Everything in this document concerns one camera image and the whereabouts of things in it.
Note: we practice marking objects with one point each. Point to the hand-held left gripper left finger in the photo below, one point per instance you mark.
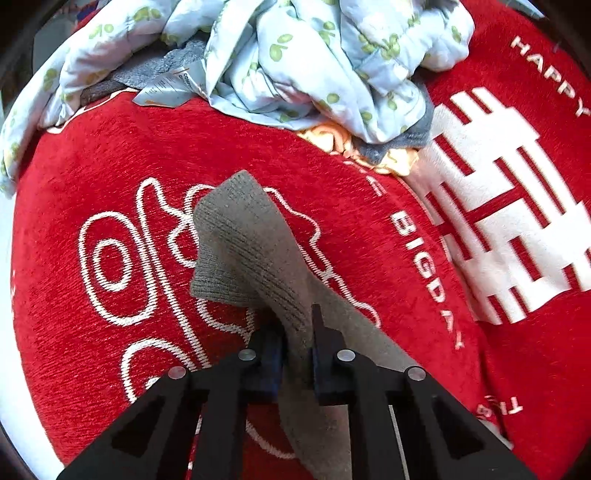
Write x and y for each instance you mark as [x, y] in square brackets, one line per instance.
[272, 369]

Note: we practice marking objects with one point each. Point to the orange yellow cloth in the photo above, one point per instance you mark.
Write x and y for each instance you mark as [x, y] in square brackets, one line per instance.
[332, 138]

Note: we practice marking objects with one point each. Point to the light blue quilt green print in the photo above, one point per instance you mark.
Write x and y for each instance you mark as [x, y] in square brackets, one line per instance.
[300, 60]

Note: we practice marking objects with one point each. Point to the grey fleece cloth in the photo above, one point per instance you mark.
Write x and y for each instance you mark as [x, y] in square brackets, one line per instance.
[182, 57]

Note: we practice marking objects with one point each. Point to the grey knitted sock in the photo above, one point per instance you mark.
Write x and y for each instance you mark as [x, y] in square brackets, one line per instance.
[249, 258]

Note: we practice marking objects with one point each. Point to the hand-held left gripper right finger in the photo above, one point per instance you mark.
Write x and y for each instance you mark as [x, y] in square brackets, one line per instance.
[317, 367]

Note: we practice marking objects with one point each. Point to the red printed sofa cover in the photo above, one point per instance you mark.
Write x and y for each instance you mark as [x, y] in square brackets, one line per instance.
[138, 152]

